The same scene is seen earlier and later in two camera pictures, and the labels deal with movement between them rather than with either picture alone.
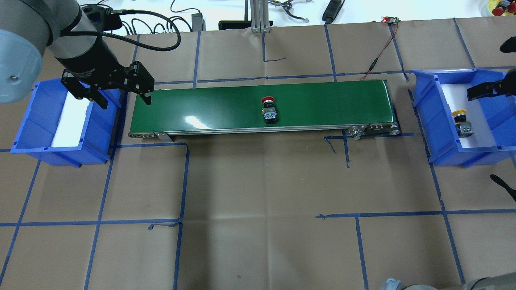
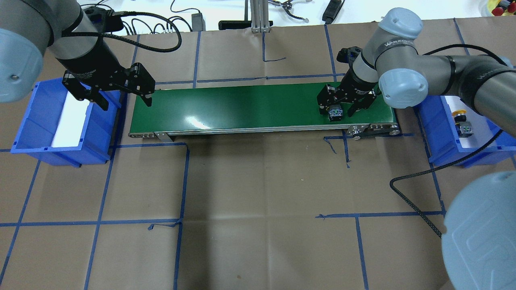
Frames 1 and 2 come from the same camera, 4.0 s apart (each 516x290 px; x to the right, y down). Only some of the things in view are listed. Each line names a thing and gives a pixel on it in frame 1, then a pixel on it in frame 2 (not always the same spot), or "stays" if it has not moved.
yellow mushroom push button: x=464 y=128 stays
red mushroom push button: x=269 y=111 → x=335 y=112
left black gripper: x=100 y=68 stays
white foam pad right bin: x=456 y=96 stays
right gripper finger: x=503 y=184 → x=365 y=103
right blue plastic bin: x=437 y=127 stays
